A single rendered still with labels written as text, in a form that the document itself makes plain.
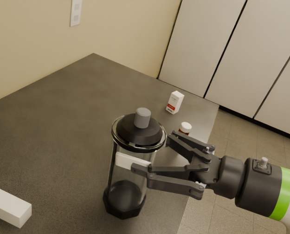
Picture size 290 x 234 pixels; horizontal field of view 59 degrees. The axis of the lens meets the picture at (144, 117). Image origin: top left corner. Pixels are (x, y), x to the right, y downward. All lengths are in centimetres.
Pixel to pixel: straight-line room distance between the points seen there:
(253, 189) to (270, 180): 3
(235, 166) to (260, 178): 4
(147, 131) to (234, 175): 17
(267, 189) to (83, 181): 46
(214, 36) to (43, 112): 234
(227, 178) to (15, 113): 70
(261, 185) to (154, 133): 20
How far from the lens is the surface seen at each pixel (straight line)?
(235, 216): 216
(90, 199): 70
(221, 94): 317
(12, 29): 99
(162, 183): 46
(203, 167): 49
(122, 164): 50
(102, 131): 89
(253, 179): 48
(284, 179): 49
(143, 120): 48
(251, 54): 300
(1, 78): 102
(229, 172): 48
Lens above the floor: 151
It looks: 34 degrees down
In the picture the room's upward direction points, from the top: 17 degrees clockwise
